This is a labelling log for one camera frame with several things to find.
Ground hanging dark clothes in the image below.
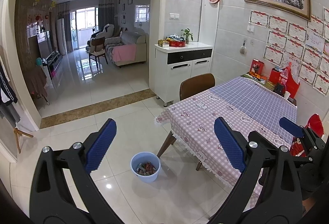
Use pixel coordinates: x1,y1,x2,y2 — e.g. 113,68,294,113
0,60,21,124

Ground row of colourful boxes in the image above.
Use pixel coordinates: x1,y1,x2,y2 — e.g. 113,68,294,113
244,72,273,88

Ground brown draped cloth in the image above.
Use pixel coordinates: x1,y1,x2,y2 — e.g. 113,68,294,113
27,67,48,105

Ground grey striped curtain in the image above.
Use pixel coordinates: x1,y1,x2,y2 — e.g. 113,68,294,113
57,2,71,54
99,0,117,32

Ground white massage chair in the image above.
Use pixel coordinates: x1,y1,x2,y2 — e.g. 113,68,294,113
90,24,115,42

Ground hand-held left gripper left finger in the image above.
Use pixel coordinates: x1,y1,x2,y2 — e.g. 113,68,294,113
29,118,122,224

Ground green potted plant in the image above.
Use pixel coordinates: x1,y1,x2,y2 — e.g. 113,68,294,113
181,28,194,44

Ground red cylindrical container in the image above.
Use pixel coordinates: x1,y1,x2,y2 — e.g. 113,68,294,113
269,68,282,84

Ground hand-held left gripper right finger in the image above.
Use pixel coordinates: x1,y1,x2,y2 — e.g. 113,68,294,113
209,117,304,224

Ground wooden coat rack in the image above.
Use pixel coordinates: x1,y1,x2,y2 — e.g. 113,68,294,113
14,128,34,154

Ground dark television stand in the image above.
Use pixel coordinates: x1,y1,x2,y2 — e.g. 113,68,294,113
42,52,63,81

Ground beige sofa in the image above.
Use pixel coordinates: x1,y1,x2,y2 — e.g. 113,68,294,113
105,30,147,68

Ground pile of wrappers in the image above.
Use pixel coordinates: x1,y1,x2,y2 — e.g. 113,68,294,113
136,161,158,176

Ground table with checkered cloth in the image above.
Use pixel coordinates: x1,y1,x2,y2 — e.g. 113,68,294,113
154,76,298,204

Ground white sideboard cabinet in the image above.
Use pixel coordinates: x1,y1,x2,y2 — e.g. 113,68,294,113
154,42,214,106

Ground pink blanket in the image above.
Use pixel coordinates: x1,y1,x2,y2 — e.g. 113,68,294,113
113,45,137,62

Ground wall of red certificates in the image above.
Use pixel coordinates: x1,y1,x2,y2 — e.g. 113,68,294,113
249,8,329,96

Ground dark wooden chair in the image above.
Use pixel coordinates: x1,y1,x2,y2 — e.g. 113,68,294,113
89,37,109,65

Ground red chair at table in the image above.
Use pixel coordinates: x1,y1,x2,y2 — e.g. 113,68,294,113
290,114,325,158

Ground red gift box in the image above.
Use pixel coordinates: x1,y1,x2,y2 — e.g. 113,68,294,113
250,59,265,76

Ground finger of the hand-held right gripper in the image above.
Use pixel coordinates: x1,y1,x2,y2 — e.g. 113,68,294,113
248,130,280,152
279,117,324,153

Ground white standing air conditioner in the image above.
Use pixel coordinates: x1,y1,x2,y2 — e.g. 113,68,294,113
56,19,68,55

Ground cola bottle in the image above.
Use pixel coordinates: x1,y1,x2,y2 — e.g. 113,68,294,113
280,66,291,87

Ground flat television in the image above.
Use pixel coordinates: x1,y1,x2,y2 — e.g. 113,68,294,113
28,31,53,60

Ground blue plastic bucket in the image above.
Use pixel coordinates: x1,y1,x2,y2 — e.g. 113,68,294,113
130,152,161,183

